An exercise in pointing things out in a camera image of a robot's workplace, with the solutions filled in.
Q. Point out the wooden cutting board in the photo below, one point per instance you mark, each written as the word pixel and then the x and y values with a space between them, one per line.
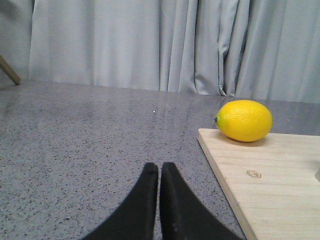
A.
pixel 270 184

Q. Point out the yellow lemon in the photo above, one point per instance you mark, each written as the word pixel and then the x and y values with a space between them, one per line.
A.
pixel 244 120

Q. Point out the grey curtain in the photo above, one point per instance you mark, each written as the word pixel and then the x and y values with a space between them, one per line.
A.
pixel 261 49

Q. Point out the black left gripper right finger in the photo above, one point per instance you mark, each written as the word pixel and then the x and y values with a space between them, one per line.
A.
pixel 182 215

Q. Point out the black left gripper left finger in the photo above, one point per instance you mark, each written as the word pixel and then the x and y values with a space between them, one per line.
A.
pixel 134 219

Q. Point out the steel double jigger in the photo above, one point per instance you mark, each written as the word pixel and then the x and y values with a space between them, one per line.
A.
pixel 317 175

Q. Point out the wooden stick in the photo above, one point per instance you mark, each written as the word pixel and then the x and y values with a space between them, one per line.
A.
pixel 8 70

